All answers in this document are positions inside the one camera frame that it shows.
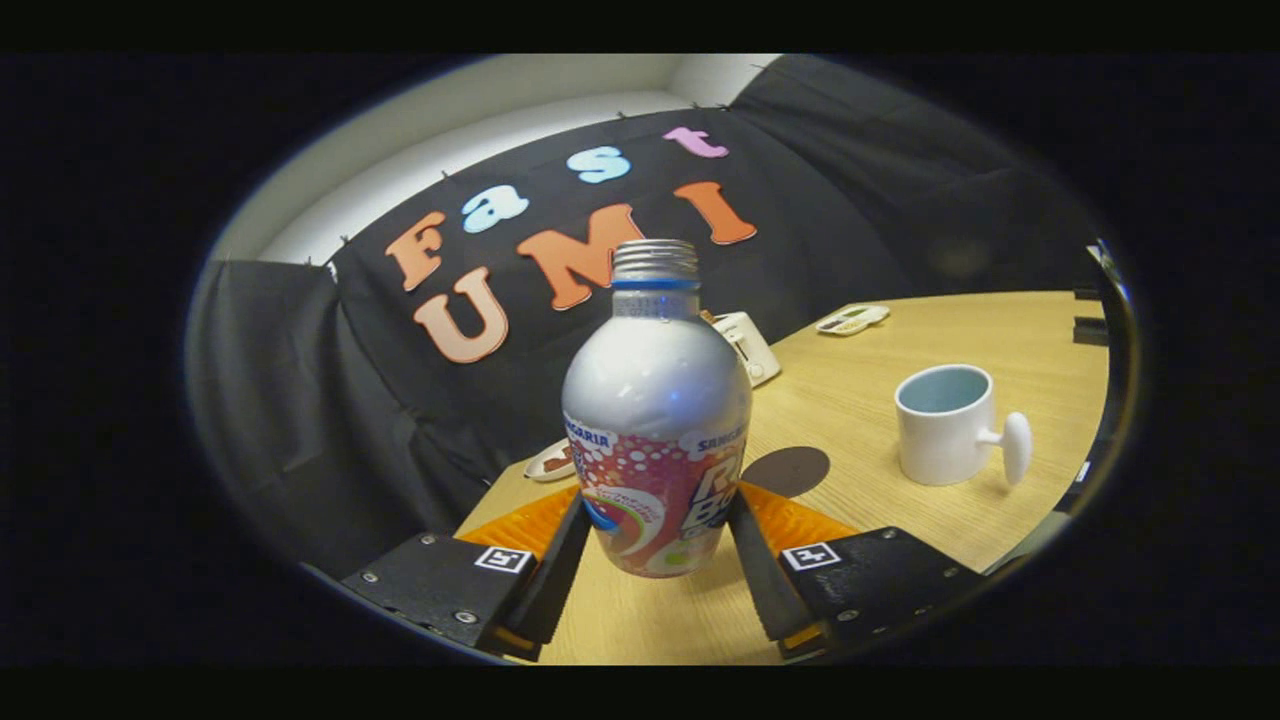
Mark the white toaster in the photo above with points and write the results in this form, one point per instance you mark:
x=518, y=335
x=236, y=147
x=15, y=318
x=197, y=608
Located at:
x=757, y=350

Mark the dark brown round coaster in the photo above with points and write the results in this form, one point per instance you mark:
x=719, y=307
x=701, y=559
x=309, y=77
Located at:
x=795, y=470

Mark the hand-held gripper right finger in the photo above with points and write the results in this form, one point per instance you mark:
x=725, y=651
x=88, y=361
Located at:
x=762, y=580

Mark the white round plate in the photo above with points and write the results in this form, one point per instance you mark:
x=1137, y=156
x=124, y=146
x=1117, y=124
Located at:
x=545, y=468

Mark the wooden table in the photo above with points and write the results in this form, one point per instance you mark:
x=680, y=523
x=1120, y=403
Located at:
x=1000, y=335

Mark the white cup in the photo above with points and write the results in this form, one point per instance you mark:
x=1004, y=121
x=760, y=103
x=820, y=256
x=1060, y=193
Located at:
x=940, y=440

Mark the brown meat piece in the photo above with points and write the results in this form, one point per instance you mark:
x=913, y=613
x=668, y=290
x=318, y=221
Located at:
x=560, y=460

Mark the silver juice bottle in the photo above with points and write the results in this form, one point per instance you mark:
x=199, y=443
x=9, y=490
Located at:
x=655, y=400

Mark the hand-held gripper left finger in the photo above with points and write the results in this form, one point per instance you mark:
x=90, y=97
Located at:
x=555, y=580

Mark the black backdrop cloth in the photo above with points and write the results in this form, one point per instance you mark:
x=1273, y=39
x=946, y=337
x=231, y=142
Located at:
x=400, y=420

